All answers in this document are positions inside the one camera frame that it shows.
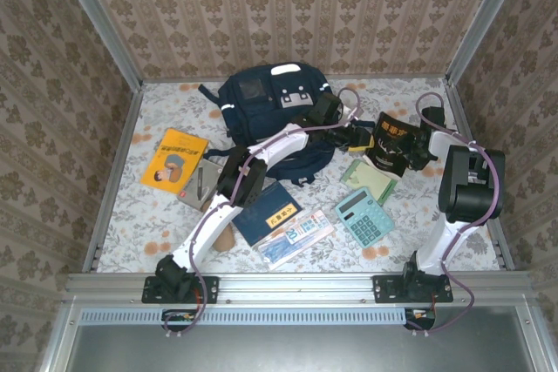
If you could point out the black book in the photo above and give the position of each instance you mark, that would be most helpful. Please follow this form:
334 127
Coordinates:
388 150

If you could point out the green sticky note pad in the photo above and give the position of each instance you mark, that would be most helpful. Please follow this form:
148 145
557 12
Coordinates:
366 180

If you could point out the navy blue backpack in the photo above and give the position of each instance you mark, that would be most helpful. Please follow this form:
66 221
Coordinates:
261 115

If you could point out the teal calculator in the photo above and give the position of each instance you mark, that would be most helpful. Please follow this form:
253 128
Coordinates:
364 219

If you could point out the navy notebook with yellow label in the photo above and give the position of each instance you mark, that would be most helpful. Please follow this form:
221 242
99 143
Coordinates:
261 215

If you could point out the yellow book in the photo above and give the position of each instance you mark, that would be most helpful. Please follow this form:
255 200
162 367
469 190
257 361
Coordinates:
174 163

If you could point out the grey pen box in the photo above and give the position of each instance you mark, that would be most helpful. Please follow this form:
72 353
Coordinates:
189 195

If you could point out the brown cork pencil case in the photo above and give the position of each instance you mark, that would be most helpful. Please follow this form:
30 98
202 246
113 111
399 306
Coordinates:
224 241

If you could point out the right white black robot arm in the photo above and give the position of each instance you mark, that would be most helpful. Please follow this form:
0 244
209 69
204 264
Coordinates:
471 189

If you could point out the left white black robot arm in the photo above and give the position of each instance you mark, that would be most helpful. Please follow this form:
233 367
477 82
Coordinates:
283 143

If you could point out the grey metal sheet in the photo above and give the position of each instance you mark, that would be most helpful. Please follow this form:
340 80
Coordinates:
305 350

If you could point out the floral patterned table cloth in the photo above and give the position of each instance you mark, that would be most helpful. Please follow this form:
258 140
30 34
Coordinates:
131 224

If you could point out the aluminium corner post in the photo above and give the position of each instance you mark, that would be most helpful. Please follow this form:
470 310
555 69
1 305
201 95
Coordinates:
99 19
485 19

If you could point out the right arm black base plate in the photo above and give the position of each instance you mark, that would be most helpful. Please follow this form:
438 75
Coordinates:
383 289

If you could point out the wide aluminium frame rail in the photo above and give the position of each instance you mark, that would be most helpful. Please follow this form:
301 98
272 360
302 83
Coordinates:
296 287

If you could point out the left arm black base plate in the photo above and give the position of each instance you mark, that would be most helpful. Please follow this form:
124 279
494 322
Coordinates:
209 289

